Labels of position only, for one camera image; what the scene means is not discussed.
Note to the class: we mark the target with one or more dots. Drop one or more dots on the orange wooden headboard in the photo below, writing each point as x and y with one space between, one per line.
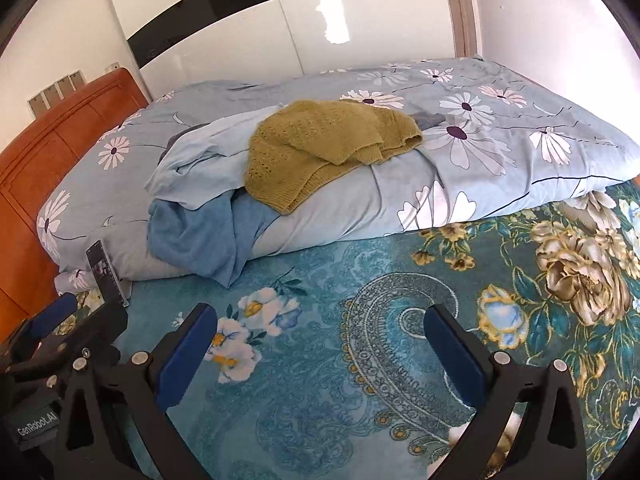
50 160

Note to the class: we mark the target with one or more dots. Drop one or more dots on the smartphone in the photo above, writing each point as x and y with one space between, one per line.
106 272

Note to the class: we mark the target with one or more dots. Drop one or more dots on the beige door frame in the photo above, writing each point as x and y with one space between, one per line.
462 5

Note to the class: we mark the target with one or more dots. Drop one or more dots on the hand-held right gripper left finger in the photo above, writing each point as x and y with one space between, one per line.
184 360

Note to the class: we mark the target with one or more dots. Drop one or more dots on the light blue shirt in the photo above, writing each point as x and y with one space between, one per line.
200 160

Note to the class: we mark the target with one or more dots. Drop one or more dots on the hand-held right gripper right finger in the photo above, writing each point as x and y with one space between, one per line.
455 360

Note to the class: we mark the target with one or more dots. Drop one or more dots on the mustard knitted sweater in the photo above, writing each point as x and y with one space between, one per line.
320 150

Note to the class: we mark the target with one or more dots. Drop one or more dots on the wall switch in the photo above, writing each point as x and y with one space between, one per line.
51 96
36 105
76 80
64 88

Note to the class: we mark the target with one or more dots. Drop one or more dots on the teal floral blanket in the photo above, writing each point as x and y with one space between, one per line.
325 310

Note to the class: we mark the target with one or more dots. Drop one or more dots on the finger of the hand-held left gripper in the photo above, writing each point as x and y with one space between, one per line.
102 327
52 316

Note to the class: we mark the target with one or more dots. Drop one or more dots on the blue fleece sweatshirt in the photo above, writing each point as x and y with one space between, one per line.
200 240

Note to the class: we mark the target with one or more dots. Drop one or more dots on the white glossy wardrobe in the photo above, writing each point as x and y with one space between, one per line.
225 25

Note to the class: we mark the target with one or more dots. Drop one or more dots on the pale blue floral duvet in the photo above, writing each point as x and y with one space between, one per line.
500 125

